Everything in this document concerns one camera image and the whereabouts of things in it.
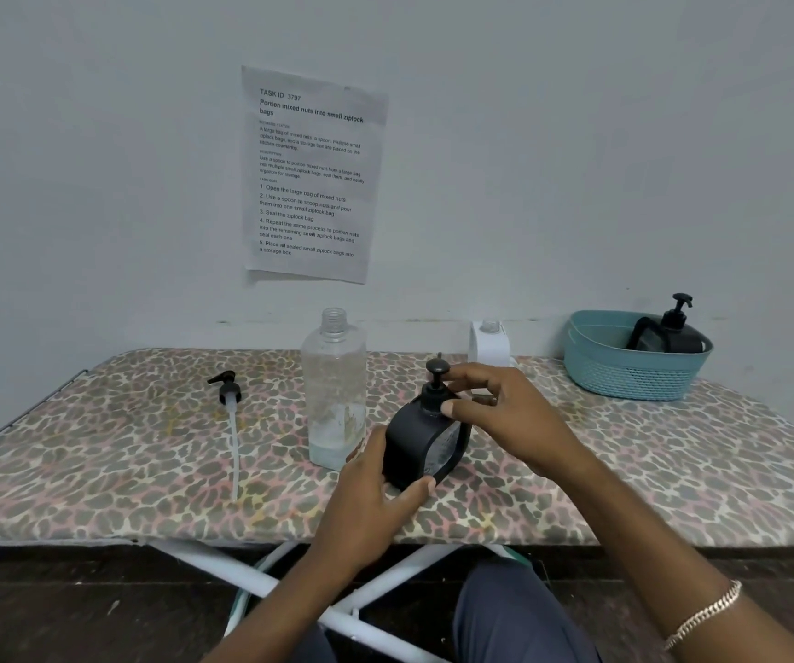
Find person's right hand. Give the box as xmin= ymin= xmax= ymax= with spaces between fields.
xmin=440 ymin=363 xmax=579 ymax=478

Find person's left hand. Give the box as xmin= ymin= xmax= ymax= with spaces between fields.
xmin=306 ymin=426 xmax=438 ymax=575

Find black pump head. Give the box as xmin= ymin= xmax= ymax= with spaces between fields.
xmin=422 ymin=353 xmax=454 ymax=416

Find black soap dispenser bottle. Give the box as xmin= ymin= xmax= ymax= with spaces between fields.
xmin=626 ymin=293 xmax=709 ymax=355
xmin=383 ymin=400 xmax=471 ymax=493

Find person's left forearm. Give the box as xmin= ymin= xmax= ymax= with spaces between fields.
xmin=200 ymin=545 xmax=377 ymax=663

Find person's right forearm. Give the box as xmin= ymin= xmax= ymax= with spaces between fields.
xmin=539 ymin=435 xmax=794 ymax=663

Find white plastic bottle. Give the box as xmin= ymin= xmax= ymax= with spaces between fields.
xmin=469 ymin=320 xmax=519 ymax=396

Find clear plastic bottle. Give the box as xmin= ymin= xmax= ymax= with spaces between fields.
xmin=300 ymin=308 xmax=368 ymax=471

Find teal plastic basket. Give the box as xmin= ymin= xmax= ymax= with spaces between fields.
xmin=563 ymin=310 xmax=714 ymax=401

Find person's dark blue trousers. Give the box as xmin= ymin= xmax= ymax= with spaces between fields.
xmin=292 ymin=558 xmax=601 ymax=663

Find white ironing board legs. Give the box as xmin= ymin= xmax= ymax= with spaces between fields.
xmin=140 ymin=540 xmax=530 ymax=663

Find black pump with white tube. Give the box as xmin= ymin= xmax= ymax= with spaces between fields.
xmin=207 ymin=372 xmax=243 ymax=503

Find printed paper sheet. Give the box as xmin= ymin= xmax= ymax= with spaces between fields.
xmin=241 ymin=64 xmax=390 ymax=285

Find leopard print ironing board cover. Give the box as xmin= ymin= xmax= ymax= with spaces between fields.
xmin=0 ymin=348 xmax=794 ymax=550

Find pale green cable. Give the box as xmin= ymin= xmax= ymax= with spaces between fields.
xmin=223 ymin=542 xmax=301 ymax=637

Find gold chain bracelet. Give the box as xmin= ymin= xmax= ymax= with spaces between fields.
xmin=662 ymin=580 xmax=743 ymax=651

